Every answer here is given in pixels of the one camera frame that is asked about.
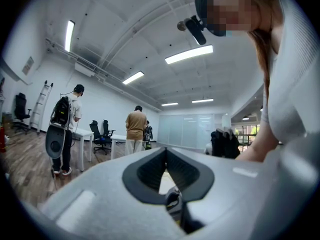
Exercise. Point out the person's head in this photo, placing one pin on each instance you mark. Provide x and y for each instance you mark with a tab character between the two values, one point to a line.
232	9

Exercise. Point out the white bag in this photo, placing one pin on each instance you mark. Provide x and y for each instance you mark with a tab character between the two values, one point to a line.
208	149

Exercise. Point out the white ceiling pipe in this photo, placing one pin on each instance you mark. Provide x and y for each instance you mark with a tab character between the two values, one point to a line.
107	77

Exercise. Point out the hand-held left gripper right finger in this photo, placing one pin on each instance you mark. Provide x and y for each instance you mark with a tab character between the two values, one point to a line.
237	191

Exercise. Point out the black head-mounted camera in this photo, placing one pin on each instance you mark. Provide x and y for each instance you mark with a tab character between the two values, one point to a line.
201	6

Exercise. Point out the silver ladder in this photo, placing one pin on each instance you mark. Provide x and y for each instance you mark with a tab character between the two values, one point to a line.
41	106

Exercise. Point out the red fire extinguisher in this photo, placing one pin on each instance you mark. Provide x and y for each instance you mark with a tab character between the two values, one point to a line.
2	139

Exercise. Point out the dark jacket pile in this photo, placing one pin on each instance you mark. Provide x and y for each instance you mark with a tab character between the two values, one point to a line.
226	139

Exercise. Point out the white air conditioner unit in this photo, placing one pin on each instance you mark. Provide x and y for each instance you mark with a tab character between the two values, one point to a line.
85	67

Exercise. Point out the white desk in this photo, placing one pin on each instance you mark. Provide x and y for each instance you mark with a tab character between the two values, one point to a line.
83	134
118	138

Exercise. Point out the person's right forearm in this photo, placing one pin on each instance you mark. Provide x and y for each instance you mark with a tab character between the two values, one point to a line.
260	144

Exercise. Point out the black head-worn camera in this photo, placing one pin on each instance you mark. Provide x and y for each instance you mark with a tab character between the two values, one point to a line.
195	30

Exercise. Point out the grey oval pad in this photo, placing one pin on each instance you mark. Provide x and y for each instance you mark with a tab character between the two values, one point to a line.
55	141

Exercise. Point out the person's grey sweater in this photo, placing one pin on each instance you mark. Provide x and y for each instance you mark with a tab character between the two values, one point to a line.
292	84

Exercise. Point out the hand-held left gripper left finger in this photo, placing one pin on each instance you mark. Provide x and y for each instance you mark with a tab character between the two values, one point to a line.
105	204

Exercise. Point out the long ceiling light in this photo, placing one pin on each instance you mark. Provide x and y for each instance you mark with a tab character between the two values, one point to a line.
170	104
188	54
202	100
133	77
69	35

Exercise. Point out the wall poster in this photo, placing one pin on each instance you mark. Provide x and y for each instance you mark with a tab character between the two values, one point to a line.
27	65

